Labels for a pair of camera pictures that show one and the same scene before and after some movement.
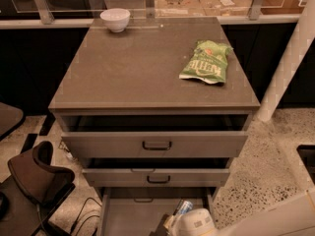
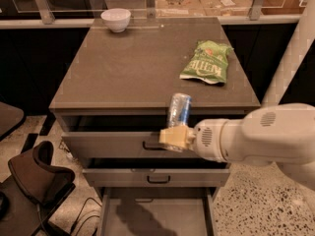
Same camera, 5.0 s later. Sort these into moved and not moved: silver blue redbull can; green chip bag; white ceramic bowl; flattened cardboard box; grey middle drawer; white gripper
Moved: white gripper; silver blue redbull can
Not moved: green chip bag; white ceramic bowl; flattened cardboard box; grey middle drawer
